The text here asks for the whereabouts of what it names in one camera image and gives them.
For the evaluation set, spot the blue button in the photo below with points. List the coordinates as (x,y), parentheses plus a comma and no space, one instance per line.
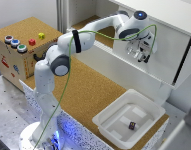
(15,42)

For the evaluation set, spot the white plastic box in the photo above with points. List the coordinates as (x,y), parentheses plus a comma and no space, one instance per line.
(111,123)

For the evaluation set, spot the yellow block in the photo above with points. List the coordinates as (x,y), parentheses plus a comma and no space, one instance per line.
(41,35)

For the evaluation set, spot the green button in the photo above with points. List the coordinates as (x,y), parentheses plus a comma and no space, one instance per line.
(22,48)

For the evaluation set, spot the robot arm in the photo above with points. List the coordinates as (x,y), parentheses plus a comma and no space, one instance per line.
(45,76)

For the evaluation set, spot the white cabinet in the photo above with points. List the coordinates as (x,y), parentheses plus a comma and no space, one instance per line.
(168,13)

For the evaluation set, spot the wooden drawer box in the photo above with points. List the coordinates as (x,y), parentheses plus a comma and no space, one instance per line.
(15,66)

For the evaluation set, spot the white sliding door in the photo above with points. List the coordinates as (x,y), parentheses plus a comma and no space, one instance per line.
(165,50)

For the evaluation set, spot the red button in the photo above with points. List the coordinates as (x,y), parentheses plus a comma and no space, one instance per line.
(9,38)

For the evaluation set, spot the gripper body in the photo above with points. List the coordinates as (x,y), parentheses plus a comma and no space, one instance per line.
(141,45)

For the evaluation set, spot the purple block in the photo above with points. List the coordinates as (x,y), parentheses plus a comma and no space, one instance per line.
(132,125)

